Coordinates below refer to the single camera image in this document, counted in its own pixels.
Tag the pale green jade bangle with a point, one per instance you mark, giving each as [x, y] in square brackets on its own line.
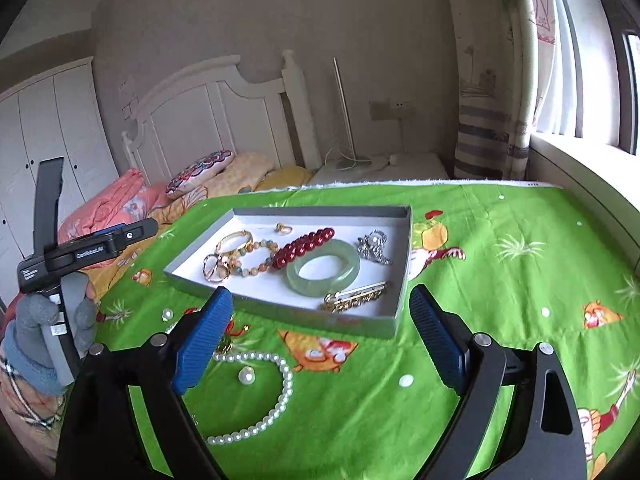
[330, 268]

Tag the silver rhinestone brooch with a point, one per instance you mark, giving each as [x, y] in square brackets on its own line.
[371, 247]

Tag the white bedside table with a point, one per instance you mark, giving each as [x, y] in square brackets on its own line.
[394, 167]

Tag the grey white jewelry tray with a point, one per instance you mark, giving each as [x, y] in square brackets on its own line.
[353, 284]

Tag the white bed headboard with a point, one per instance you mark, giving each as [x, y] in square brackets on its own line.
[209, 106]

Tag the white wardrobe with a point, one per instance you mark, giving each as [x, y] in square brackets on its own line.
[50, 115]

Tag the gold chain hair clip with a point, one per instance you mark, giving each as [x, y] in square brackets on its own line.
[344, 300]

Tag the dark framed window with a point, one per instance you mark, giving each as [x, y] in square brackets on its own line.
[623, 19]

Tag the grey gloved left hand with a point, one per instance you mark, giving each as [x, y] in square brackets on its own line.
[24, 344]

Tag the patterned beige curtain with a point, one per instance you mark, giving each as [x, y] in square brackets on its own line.
[505, 52]

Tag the yellow floral pillow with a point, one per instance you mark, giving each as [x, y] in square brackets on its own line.
[252, 166]

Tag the single pearl earring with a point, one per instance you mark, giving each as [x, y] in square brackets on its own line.
[246, 375]

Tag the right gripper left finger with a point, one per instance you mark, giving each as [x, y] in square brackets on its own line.
[100, 436]

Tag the embroidered round pillow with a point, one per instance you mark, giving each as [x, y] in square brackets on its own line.
[198, 172]

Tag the wall power socket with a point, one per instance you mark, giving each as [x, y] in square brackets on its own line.
[390, 110]

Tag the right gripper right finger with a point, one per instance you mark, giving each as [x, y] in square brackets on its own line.
[542, 438]

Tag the pink folded quilt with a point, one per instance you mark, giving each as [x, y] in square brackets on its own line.
[127, 200]

